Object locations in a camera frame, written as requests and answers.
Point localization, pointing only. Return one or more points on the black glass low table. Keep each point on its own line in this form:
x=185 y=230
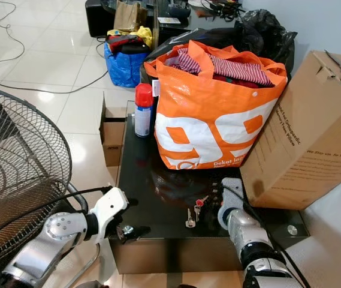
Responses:
x=158 y=192

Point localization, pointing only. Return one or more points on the large brown cardboard box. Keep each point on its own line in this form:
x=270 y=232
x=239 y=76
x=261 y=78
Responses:
x=308 y=138

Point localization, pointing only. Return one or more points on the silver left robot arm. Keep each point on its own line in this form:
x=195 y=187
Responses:
x=59 y=233

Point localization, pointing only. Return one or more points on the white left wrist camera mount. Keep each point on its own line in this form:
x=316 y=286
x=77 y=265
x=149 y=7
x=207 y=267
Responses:
x=109 y=207

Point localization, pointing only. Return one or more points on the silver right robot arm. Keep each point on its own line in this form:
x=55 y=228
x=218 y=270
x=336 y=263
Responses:
x=249 y=234

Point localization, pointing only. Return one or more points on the yellow cloth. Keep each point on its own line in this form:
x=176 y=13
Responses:
x=144 y=35

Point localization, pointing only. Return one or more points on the large black standing fan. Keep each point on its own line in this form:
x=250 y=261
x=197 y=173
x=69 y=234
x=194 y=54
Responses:
x=26 y=156

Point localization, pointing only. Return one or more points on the black garbage bag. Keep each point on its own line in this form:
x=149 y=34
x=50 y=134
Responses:
x=265 y=29

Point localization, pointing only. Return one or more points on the orange and white shopping bag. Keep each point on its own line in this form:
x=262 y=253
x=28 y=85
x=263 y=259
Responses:
x=212 y=126

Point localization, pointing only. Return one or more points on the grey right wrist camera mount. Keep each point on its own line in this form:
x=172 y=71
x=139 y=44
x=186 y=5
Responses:
x=229 y=210

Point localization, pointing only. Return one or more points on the small brown cardboard box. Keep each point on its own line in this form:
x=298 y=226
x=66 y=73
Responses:
x=111 y=135

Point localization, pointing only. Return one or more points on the white spray can red cap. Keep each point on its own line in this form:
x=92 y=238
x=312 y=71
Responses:
x=142 y=117

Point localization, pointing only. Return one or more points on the silver keys with red tag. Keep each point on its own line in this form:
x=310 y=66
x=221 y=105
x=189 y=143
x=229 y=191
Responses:
x=190 y=221

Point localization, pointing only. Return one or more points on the blue plastic bag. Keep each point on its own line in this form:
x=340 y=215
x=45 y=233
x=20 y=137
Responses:
x=125 y=67

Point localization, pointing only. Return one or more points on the red white striped cloth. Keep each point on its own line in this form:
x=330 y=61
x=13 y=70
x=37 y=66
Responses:
x=245 y=71

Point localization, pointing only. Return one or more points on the brown paper bag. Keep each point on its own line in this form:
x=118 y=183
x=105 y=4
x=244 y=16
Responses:
x=129 y=17

